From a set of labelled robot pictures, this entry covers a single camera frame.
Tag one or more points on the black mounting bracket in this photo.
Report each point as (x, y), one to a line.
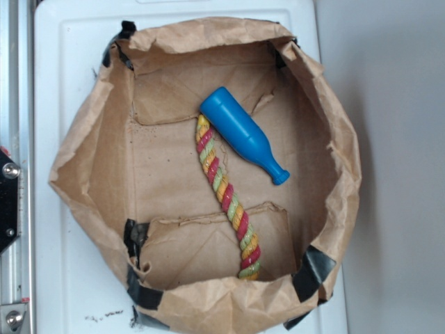
(9, 200)

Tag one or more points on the brown paper bag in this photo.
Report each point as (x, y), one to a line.
(130, 173)

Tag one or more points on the metal corner bracket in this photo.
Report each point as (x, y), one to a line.
(13, 317)

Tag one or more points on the white plastic tray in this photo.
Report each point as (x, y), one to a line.
(75, 290)

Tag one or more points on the blue plastic bottle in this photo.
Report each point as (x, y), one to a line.
(243, 134)

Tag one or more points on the aluminium frame rail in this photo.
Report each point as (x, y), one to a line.
(17, 268)

